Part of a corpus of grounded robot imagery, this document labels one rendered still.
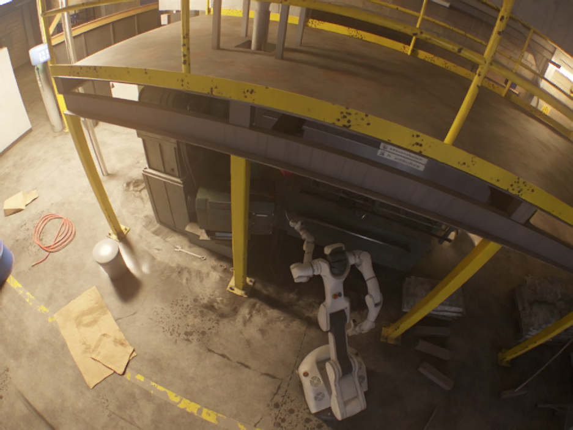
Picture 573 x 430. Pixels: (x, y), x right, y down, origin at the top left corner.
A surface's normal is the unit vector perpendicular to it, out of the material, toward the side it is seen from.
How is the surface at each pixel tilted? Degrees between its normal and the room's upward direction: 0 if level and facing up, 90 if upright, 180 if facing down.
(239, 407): 0
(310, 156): 90
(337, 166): 90
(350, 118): 90
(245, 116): 90
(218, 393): 0
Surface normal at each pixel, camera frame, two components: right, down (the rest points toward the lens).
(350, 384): 0.24, -0.35
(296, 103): -0.30, 0.69
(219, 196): 0.12, -0.66
